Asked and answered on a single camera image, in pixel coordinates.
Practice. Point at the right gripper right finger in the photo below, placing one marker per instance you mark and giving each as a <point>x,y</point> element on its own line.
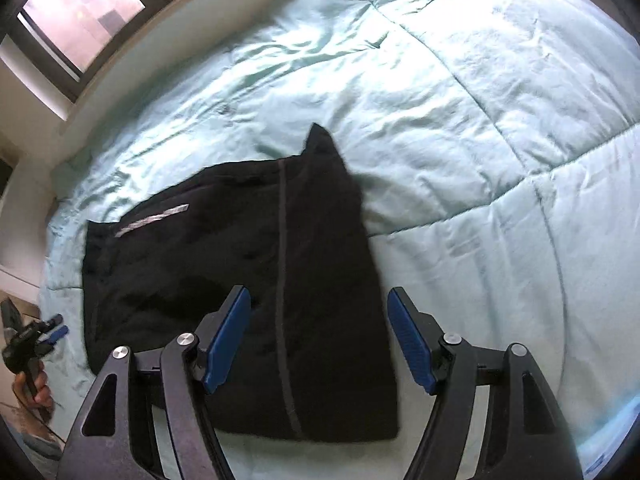
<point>418,335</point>

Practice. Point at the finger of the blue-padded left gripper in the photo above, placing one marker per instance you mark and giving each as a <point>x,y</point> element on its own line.
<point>41,327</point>
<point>51,335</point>

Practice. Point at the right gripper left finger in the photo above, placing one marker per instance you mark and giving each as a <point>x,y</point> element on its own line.
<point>219,337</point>

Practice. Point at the black hooded jacket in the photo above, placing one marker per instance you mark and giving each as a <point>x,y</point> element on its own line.
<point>269,265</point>

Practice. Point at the person's left hand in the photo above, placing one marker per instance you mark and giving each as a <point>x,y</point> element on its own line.
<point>42,398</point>

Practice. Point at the light teal quilted comforter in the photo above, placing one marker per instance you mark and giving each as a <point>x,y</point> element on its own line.
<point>496,143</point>

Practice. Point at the dark framed window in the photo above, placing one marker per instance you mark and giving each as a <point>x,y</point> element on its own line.
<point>68,41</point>

